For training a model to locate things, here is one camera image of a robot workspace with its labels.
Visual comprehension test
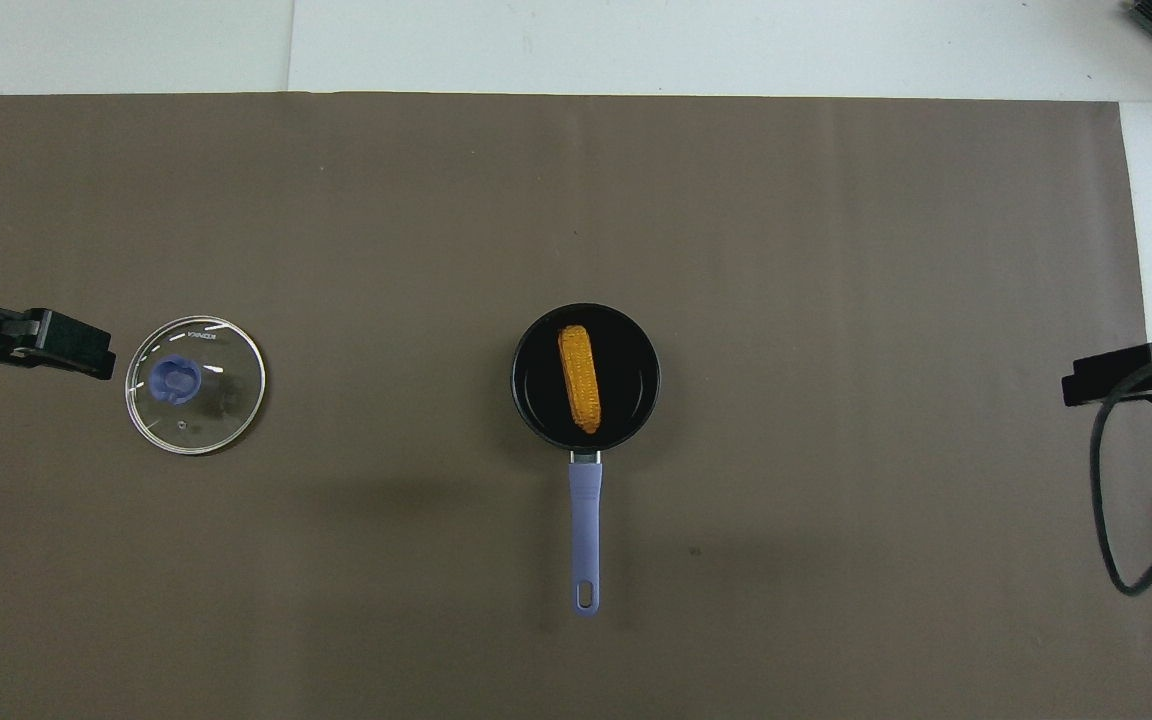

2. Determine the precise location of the glass lid with purple knob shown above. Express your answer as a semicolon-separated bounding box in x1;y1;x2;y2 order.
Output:
125;315;267;456

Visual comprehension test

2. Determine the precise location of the yellow corn cob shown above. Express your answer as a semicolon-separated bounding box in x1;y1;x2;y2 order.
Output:
557;324;603;435

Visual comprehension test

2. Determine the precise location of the brown table mat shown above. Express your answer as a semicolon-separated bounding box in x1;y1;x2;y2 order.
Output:
0;93;1152;720

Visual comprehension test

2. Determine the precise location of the black saucepan with purple handle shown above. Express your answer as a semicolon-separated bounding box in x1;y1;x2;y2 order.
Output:
511;303;661;617

